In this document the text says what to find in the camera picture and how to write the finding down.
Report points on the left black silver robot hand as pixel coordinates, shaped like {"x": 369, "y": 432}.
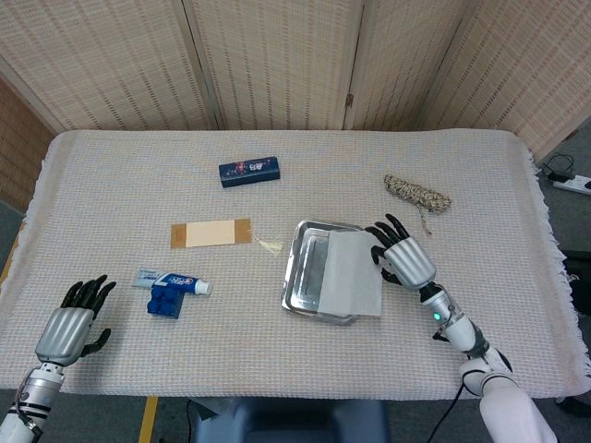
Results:
{"x": 64, "y": 332}

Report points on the beige woven tablecloth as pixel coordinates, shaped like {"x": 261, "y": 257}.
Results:
{"x": 258, "y": 355}

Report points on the blue white toothpaste tube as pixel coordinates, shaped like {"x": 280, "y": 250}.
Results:
{"x": 180, "y": 280}

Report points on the brass screen hinge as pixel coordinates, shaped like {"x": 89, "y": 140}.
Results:
{"x": 349, "y": 100}

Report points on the brown bookmark with tassel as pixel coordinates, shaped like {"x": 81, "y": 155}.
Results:
{"x": 210, "y": 233}

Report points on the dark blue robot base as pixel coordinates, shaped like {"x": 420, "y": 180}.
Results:
{"x": 286, "y": 422}

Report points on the blue studded building block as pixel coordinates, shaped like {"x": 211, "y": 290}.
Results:
{"x": 164, "y": 304}

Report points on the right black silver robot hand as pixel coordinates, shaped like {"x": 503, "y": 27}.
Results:
{"x": 408, "y": 263}

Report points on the white paper sheet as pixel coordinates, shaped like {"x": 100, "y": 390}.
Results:
{"x": 351, "y": 277}

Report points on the dark blue printed box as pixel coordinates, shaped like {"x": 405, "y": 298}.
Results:
{"x": 249, "y": 171}

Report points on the white power strip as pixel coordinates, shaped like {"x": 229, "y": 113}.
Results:
{"x": 572, "y": 184}

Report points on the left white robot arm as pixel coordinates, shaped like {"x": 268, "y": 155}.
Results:
{"x": 32, "y": 392}

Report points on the stainless steel tray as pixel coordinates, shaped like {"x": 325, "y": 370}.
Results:
{"x": 307, "y": 277}

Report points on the black floor object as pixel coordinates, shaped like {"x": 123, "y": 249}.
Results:
{"x": 579, "y": 281}

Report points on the woven folding screen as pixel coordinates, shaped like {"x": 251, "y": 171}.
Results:
{"x": 277, "y": 60}

